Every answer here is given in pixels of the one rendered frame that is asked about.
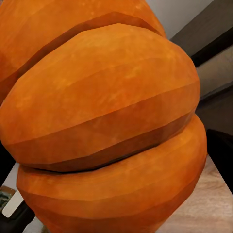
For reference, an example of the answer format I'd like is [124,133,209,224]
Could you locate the pumpkin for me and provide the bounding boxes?
[0,0,208,233]

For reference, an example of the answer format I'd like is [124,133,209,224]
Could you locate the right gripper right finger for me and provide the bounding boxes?
[206,129,233,193]

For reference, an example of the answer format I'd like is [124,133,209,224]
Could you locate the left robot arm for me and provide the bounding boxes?
[0,190,35,233]

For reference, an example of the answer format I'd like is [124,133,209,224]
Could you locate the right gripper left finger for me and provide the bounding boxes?
[0,142,16,187]

